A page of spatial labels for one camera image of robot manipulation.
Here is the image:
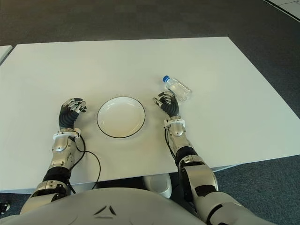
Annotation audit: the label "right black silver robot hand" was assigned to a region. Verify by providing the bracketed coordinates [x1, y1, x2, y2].
[152, 91, 181, 119]

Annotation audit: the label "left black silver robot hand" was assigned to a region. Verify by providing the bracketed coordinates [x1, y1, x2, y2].
[58, 97, 88, 130]

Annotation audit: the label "clear bottle with blue cap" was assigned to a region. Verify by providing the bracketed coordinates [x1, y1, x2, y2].
[162, 75, 193, 102]

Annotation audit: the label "white plate with black rim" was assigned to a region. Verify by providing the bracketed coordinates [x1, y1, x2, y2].
[97, 96, 147, 139]

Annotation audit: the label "white robot leg part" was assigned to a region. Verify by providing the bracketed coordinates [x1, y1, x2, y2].
[143, 173, 173, 200]

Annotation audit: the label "white neighbouring table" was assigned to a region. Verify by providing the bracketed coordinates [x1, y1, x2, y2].
[0, 45, 13, 67]

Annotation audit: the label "grey robot torso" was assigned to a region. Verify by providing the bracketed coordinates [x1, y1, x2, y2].
[0, 187, 208, 225]

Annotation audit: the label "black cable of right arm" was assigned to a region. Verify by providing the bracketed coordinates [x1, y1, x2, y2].
[164, 126, 181, 173]

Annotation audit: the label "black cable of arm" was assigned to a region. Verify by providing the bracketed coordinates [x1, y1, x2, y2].
[69, 134, 102, 194]
[164, 126, 181, 173]

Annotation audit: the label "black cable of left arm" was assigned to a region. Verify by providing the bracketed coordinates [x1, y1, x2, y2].
[69, 134, 102, 194]

